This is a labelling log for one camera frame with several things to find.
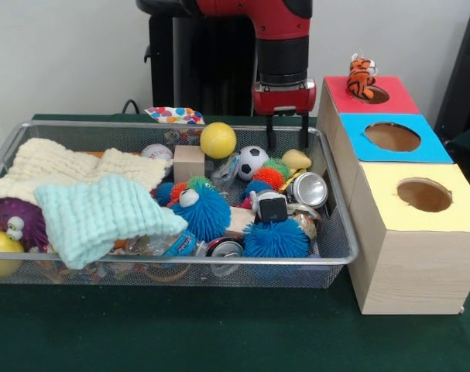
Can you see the purple spiky toy with eyes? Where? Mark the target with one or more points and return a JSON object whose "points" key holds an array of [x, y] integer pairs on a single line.
{"points": [[21, 219]]}

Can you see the blue spiky ball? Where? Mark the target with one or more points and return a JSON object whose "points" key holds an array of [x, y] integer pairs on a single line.
{"points": [[277, 240]]}

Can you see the white baseball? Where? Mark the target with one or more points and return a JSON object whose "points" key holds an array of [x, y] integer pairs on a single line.
{"points": [[157, 152]]}

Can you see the wooden box with three holes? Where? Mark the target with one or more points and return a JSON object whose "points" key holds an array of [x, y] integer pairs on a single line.
{"points": [[412, 271]]}

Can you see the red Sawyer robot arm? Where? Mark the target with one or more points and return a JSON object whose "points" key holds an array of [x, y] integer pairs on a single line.
{"points": [[283, 46]]}

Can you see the colourful polka dot cloth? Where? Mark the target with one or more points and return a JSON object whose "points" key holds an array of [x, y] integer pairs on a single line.
{"points": [[172, 115]]}

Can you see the orange tiger striped plush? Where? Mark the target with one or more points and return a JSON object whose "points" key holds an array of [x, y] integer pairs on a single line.
{"points": [[359, 81]]}

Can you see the mint green knitted cloth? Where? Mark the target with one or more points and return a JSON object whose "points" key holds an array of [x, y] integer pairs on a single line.
{"points": [[103, 217]]}

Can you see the silver crushed can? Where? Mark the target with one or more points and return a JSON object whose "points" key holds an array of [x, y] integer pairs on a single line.
{"points": [[308, 189]]}

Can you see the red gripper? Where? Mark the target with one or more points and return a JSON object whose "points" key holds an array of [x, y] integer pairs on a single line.
{"points": [[285, 100]]}

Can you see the small crumpled clear bottle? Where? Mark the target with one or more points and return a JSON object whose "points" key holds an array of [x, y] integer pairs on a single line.
{"points": [[225, 174]]}

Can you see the small soccer ball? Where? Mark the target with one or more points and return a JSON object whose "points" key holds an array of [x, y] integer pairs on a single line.
{"points": [[252, 162]]}

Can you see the blue spiky toy with eyes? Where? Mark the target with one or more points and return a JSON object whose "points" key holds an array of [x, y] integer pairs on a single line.
{"points": [[207, 217]]}

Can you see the orange and green spiky toy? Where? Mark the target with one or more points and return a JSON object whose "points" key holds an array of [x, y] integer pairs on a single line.
{"points": [[271, 174]]}

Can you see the black chair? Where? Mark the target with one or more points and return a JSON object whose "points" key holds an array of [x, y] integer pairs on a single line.
{"points": [[463, 77]]}

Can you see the yellow plush toy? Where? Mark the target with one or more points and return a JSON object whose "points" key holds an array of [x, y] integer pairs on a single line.
{"points": [[296, 159]]}

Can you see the plain yellow ball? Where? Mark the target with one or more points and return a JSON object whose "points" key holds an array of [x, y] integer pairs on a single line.
{"points": [[218, 140]]}

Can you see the cream knitted cloth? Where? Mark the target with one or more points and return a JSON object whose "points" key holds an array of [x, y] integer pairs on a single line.
{"points": [[52, 162]]}

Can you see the plain wooden block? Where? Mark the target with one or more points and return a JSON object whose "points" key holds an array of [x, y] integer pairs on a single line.
{"points": [[188, 164]]}

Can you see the yellow smiley face ball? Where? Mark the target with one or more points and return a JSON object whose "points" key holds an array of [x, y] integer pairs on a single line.
{"points": [[2, 248]]}

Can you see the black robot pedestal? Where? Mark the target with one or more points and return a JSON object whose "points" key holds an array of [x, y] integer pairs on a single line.
{"points": [[219, 58]]}

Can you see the dark green table cloth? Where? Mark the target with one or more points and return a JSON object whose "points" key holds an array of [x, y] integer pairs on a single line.
{"points": [[219, 329]]}

